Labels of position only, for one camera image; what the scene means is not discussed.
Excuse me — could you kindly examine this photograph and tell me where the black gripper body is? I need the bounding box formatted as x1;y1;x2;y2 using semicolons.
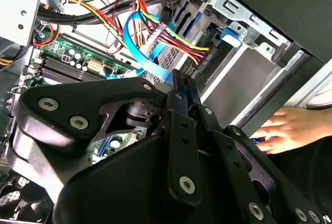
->
52;130;332;224

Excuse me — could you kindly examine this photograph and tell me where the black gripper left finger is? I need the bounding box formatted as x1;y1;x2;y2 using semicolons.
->
7;68;203;208

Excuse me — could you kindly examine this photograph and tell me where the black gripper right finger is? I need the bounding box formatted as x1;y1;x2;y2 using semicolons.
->
184;75;325;224

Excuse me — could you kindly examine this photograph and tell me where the round black tool blue ring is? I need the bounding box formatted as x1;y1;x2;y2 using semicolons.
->
249;136;267;147

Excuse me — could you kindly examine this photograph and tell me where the blue disk data wire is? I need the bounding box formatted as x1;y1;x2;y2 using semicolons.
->
123;10;192;100

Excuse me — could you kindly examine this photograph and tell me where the orange red disk power wire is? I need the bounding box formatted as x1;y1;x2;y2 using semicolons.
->
131;0;214;66

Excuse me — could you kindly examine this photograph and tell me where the person's bare hand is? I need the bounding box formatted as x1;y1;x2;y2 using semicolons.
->
250;106;332;155

